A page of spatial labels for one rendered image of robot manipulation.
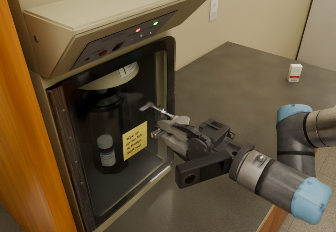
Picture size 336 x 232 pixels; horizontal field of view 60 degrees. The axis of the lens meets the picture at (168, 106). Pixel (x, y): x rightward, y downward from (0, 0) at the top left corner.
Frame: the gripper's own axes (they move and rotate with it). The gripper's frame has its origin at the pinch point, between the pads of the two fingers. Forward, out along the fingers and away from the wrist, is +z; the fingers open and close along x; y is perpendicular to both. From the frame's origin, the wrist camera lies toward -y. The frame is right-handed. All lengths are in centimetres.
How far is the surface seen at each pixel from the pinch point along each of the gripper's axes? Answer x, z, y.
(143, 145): -5.6, 3.9, -2.0
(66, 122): 11.6, 4.3, -19.5
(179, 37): -11, 49, 70
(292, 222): -120, -25, 94
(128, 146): -2.9, 4.0, -6.6
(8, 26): 32.3, -3.5, -26.9
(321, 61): -97, 22, 290
